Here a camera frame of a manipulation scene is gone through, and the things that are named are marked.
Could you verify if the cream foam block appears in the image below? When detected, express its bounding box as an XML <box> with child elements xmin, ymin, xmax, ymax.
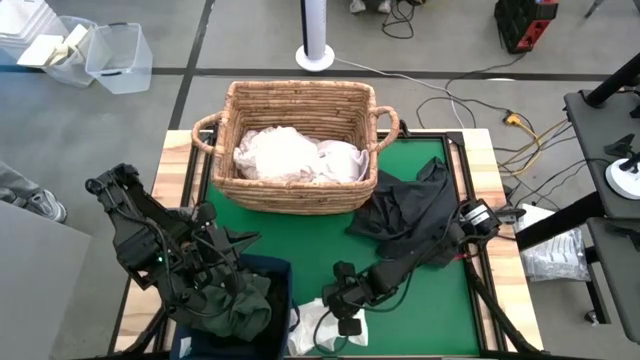
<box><xmin>63</xmin><ymin>23</ymin><xmax>90</xmax><ymax>51</ymax></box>

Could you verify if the black stand pole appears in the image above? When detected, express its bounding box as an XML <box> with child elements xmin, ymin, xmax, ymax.
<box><xmin>584</xmin><ymin>52</ymin><xmax>640</xmax><ymax>109</ymax></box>

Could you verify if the black stand leg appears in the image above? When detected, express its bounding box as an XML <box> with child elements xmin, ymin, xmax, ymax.
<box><xmin>514</xmin><ymin>192</ymin><xmax>611</xmax><ymax>326</ymax></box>

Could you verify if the dark green garment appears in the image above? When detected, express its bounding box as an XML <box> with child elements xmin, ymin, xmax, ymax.
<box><xmin>187</xmin><ymin>267</ymin><xmax>274</xmax><ymax>344</ymax></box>

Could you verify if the empty clear plastic bin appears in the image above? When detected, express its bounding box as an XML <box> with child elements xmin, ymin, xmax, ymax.
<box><xmin>84</xmin><ymin>22</ymin><xmax>154</xmax><ymax>95</ymax></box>

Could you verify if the white round device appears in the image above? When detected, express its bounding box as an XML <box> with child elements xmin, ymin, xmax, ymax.
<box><xmin>604</xmin><ymin>157</ymin><xmax>640</xmax><ymax>201</ymax></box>

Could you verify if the woven wicker basket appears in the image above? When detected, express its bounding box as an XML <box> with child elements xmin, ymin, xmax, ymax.
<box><xmin>191</xmin><ymin>79</ymin><xmax>401</xmax><ymax>216</ymax></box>

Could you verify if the white lace garment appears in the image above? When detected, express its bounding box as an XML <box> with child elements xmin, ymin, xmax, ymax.
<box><xmin>233</xmin><ymin>125</ymin><xmax>324</xmax><ymax>182</ymax></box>

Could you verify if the black side table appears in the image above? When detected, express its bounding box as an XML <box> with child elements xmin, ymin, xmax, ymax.
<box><xmin>563</xmin><ymin>89</ymin><xmax>640</xmax><ymax>346</ymax></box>

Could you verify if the black cable bundle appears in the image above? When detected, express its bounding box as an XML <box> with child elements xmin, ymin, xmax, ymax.
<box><xmin>379</xmin><ymin>0</ymin><xmax>416</xmax><ymax>41</ymax></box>

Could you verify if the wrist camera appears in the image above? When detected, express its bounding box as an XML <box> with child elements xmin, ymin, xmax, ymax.
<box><xmin>192</xmin><ymin>201</ymin><xmax>219</xmax><ymax>226</ymax></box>
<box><xmin>338</xmin><ymin>317</ymin><xmax>363</xmax><ymax>338</ymax></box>

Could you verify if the white foam sheet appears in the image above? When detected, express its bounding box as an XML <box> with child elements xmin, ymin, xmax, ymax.
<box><xmin>16</xmin><ymin>33</ymin><xmax>65</xmax><ymax>68</ymax></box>

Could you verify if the black floor cable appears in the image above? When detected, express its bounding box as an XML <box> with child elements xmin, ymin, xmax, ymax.
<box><xmin>415</xmin><ymin>52</ymin><xmax>529</xmax><ymax>130</ymax></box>

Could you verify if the black object on side table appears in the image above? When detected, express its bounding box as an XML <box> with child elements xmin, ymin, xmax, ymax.
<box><xmin>603</xmin><ymin>132</ymin><xmax>637</xmax><ymax>159</ymax></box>

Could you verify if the dark grey garment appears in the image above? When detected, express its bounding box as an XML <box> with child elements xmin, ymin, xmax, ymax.
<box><xmin>345</xmin><ymin>157</ymin><xmax>469</xmax><ymax>269</ymax></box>

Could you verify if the white thin garment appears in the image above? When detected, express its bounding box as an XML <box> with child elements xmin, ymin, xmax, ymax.
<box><xmin>287</xmin><ymin>298</ymin><xmax>370</xmax><ymax>355</ymax></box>

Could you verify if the white power cable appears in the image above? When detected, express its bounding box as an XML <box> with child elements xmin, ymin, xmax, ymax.
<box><xmin>333</xmin><ymin>57</ymin><xmax>466</xmax><ymax>129</ymax></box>

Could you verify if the white tower fan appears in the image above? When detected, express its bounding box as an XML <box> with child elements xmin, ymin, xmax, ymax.
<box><xmin>294</xmin><ymin>0</ymin><xmax>336</xmax><ymax>73</ymax></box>

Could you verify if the red and black tool case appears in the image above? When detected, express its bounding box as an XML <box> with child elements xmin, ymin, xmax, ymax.
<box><xmin>493</xmin><ymin>0</ymin><xmax>559</xmax><ymax>55</ymax></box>

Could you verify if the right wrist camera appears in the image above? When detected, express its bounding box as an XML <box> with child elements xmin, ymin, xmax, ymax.
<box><xmin>338</xmin><ymin>317</ymin><xmax>363</xmax><ymax>338</ymax></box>

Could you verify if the off-white large shirt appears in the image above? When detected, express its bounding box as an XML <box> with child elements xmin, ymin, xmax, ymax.
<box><xmin>312</xmin><ymin>139</ymin><xmax>370</xmax><ymax>184</ymax></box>

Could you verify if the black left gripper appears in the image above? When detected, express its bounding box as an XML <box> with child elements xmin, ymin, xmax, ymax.
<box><xmin>152</xmin><ymin>224</ymin><xmax>262</xmax><ymax>289</ymax></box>

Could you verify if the black aluminium table frame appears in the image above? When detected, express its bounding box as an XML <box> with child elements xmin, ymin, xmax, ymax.
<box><xmin>112</xmin><ymin>127</ymin><xmax>544</xmax><ymax>360</ymax></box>

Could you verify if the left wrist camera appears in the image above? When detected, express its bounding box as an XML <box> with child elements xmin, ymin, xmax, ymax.
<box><xmin>192</xmin><ymin>201</ymin><xmax>219</xmax><ymax>226</ymax></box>

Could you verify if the yellow cable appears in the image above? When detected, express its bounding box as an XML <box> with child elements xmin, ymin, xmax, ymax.
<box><xmin>499</xmin><ymin>118</ymin><xmax>571</xmax><ymax>176</ymax></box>

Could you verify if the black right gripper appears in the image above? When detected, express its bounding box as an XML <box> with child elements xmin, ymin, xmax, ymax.
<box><xmin>323</xmin><ymin>260</ymin><xmax>381</xmax><ymax>319</ymax></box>

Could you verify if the person's leg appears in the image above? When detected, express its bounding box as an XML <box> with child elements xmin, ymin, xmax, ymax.
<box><xmin>0</xmin><ymin>159</ymin><xmax>39</xmax><ymax>204</ymax></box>

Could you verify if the navy fabric bin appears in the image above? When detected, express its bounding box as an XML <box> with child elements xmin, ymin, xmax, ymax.
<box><xmin>169</xmin><ymin>253</ymin><xmax>301</xmax><ymax>360</ymax></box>

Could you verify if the clear plastic bag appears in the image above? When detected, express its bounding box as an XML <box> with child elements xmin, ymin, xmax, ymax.
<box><xmin>514</xmin><ymin>204</ymin><xmax>592</xmax><ymax>284</ymax></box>

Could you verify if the green table mat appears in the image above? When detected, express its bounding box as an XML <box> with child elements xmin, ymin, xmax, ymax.
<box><xmin>198</xmin><ymin>138</ymin><xmax>481</xmax><ymax>357</ymax></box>

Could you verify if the grey board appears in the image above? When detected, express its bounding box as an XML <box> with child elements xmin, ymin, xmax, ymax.
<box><xmin>0</xmin><ymin>199</ymin><xmax>92</xmax><ymax>360</ymax></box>

